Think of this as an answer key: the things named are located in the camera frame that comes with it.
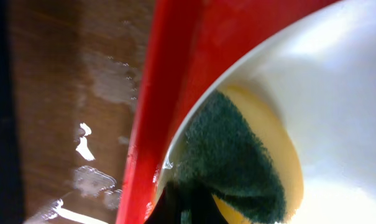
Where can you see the yellow green sponge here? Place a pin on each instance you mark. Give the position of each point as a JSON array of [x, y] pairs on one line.
[[238, 149]]

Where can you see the red serving tray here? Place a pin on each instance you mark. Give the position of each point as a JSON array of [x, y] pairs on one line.
[[192, 42]]

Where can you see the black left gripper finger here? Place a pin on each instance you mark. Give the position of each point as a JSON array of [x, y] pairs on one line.
[[176, 199]]

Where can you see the black plastic tray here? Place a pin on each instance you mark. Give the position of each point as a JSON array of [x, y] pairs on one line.
[[11, 192]]

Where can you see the white plate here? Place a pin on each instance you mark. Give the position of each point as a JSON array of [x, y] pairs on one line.
[[318, 76]]

